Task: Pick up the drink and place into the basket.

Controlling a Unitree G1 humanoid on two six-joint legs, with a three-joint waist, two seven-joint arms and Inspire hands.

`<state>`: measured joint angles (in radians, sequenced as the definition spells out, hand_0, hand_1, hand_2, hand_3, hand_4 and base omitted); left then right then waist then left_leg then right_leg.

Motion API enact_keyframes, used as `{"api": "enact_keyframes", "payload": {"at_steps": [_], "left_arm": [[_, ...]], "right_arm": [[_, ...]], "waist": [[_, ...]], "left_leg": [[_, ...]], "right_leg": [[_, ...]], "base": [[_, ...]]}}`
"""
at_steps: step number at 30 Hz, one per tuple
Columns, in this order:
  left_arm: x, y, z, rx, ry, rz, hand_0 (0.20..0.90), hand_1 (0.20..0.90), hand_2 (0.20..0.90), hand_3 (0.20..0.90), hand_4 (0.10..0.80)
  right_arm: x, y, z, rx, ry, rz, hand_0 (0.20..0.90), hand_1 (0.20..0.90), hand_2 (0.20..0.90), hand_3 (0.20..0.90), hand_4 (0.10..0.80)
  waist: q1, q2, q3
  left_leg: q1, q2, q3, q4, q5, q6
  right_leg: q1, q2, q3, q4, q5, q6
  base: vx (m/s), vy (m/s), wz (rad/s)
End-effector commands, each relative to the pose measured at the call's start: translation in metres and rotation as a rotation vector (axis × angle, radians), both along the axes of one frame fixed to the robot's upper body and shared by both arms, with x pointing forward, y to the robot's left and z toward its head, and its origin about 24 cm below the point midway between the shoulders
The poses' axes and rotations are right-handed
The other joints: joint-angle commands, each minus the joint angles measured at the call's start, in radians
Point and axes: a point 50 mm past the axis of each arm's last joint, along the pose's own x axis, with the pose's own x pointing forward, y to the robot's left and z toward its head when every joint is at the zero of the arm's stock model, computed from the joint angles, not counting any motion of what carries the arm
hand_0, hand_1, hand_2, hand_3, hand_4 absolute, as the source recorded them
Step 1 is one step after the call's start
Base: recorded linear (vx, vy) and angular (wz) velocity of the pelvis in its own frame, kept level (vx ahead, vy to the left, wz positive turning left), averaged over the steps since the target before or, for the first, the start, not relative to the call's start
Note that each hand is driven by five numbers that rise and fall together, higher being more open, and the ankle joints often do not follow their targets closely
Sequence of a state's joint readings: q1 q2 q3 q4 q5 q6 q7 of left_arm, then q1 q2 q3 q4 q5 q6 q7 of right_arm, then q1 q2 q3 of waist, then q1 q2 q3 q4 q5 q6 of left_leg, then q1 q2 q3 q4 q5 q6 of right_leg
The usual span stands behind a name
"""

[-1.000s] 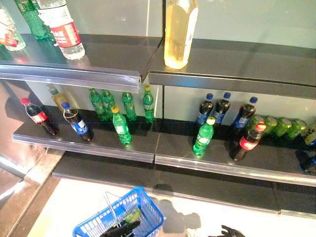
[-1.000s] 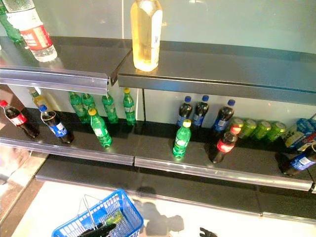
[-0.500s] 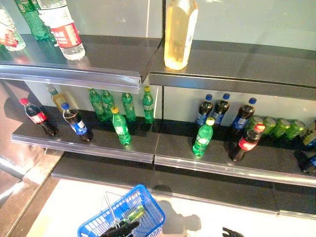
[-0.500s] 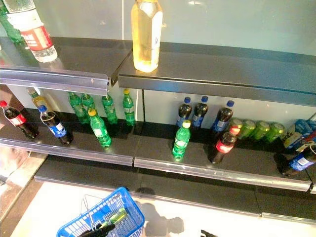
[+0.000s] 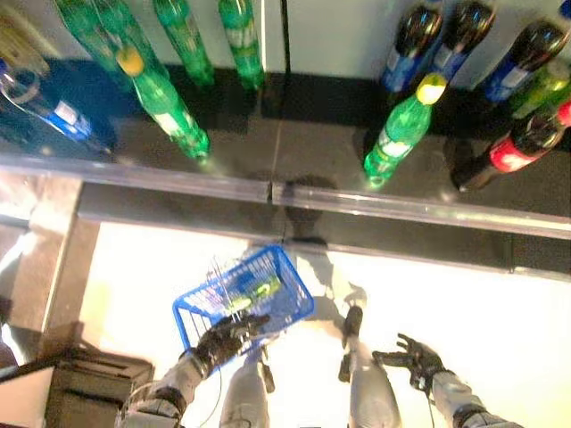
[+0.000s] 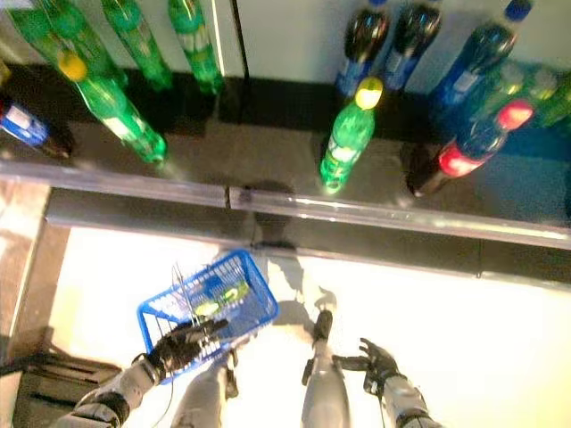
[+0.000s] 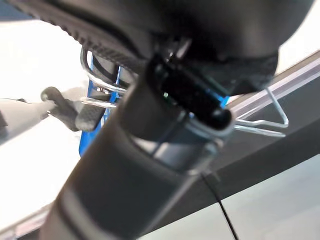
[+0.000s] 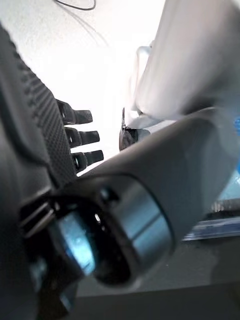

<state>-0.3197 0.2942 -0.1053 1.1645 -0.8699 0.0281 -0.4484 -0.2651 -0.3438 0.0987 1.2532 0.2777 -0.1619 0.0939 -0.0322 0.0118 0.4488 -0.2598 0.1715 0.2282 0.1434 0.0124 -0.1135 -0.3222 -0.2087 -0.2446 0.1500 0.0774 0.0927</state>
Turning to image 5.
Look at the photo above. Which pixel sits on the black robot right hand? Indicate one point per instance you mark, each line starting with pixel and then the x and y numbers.
pixel 424 361

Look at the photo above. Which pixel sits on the black low cabinet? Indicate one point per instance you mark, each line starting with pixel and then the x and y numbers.
pixel 89 383

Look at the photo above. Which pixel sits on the cola bottle red label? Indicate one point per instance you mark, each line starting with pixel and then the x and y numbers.
pixel 508 153

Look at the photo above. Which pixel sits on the yellow tea bottle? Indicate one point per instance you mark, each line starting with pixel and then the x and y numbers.
pixel 18 40

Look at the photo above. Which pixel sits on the clear base shelf rail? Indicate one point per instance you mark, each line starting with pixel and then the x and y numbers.
pixel 446 258

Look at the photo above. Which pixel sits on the black base shelf board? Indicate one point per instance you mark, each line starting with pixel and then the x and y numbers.
pixel 178 207
pixel 401 243

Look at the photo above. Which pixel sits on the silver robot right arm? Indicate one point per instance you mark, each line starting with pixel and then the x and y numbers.
pixel 455 392

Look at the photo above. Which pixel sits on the black robot right foot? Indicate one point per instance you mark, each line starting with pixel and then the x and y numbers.
pixel 353 323

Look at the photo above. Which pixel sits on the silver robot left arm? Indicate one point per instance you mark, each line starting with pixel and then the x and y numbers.
pixel 178 379

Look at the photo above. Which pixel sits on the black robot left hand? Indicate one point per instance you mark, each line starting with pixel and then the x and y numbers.
pixel 223 343

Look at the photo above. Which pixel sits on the dark brown glossy platform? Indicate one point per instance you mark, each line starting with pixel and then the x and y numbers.
pixel 53 249

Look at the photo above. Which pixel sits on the blue plastic shopping basket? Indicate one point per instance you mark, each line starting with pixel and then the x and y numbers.
pixel 292 303

